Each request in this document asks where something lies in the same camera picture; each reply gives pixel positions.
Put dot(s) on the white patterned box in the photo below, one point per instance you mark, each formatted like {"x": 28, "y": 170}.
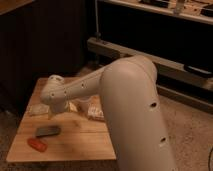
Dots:
{"x": 95, "y": 113}

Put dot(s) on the metal shelf frame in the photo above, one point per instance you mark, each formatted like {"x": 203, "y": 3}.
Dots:
{"x": 168, "y": 71}

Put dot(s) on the red oblong object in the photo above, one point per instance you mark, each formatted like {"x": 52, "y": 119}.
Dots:
{"x": 37, "y": 144}

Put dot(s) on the black device on shelf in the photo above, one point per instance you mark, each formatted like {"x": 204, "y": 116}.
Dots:
{"x": 198, "y": 72}

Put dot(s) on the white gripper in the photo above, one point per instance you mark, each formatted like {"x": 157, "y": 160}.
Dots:
{"x": 61, "y": 107}

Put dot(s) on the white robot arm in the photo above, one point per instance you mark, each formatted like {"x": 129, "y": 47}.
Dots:
{"x": 131, "y": 108}

